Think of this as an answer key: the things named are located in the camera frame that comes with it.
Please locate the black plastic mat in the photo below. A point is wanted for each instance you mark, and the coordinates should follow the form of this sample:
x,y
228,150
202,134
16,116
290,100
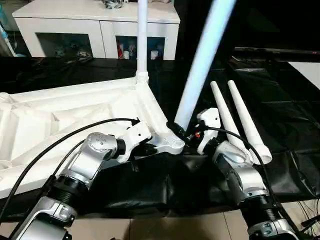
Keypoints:
x,y
285,115

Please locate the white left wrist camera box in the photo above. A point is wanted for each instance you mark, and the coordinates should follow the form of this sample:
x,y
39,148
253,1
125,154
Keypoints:
x,y
134,139

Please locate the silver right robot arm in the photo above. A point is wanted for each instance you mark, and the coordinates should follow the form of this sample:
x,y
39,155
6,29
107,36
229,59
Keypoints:
x,y
245,180

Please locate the white plastic table top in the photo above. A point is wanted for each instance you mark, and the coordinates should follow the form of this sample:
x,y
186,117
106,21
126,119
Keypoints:
x,y
50,125

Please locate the white plastic table leg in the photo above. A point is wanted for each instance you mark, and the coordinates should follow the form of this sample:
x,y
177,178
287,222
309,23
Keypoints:
x,y
227,115
247,120
142,40
202,60

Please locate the small dark grey bundle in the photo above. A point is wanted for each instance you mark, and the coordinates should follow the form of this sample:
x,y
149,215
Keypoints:
x,y
112,4

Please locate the white flat board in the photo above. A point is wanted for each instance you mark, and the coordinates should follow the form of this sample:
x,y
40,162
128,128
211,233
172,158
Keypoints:
x,y
307,68

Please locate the red bottle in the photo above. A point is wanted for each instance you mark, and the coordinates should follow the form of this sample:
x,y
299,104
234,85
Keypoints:
x,y
120,50

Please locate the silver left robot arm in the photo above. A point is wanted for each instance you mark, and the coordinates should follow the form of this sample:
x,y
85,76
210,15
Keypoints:
x,y
75,180

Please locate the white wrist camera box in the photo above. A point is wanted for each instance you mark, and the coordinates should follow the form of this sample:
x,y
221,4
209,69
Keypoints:
x,y
134,139
207,127

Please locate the small white jar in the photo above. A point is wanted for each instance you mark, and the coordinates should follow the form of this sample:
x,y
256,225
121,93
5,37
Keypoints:
x,y
126,54

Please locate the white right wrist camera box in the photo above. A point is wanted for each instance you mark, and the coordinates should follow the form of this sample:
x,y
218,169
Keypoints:
x,y
207,127

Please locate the white cabinet with glass doors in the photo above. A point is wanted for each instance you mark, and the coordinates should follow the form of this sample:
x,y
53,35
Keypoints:
x,y
75,20

